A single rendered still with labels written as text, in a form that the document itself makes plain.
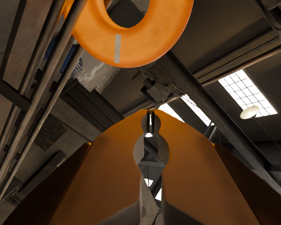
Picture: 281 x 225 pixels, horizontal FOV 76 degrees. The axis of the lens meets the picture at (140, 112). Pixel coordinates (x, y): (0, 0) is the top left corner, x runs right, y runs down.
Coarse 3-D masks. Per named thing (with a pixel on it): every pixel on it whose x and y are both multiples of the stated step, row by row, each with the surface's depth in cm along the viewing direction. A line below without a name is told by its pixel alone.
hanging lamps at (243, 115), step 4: (248, 108) 611; (252, 108) 600; (256, 108) 584; (244, 112) 614; (248, 112) 609; (252, 112) 600; (256, 112) 582; (240, 116) 608; (244, 116) 606; (248, 116) 604; (252, 116) 562; (148, 140) 1305; (280, 148) 621
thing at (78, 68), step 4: (52, 44) 164; (48, 48) 165; (52, 48) 164; (72, 48) 168; (48, 52) 164; (68, 52) 167; (72, 52) 168; (44, 56) 178; (48, 56) 164; (68, 56) 167; (64, 60) 167; (68, 60) 168; (80, 60) 182; (64, 64) 167; (76, 64) 174; (80, 64) 187; (60, 68) 168; (64, 68) 169; (76, 68) 187; (80, 68) 194; (60, 72) 179; (72, 72) 190; (76, 72) 200; (80, 72) 205
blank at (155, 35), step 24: (72, 0) 21; (96, 0) 21; (168, 0) 19; (192, 0) 18; (96, 24) 21; (144, 24) 20; (168, 24) 20; (96, 48) 23; (120, 48) 22; (144, 48) 21; (168, 48) 21
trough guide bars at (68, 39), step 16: (64, 0) 19; (80, 0) 19; (48, 16) 20; (48, 32) 21; (64, 32) 20; (64, 48) 22; (80, 48) 27; (32, 64) 23; (48, 64) 23; (0, 80) 26; (32, 80) 25; (48, 80) 25; (64, 80) 31; (16, 96) 26; (32, 96) 26; (16, 112) 28; (32, 112) 28; (48, 112) 35; (0, 144) 33; (16, 144) 32; (0, 176) 38; (0, 192) 53
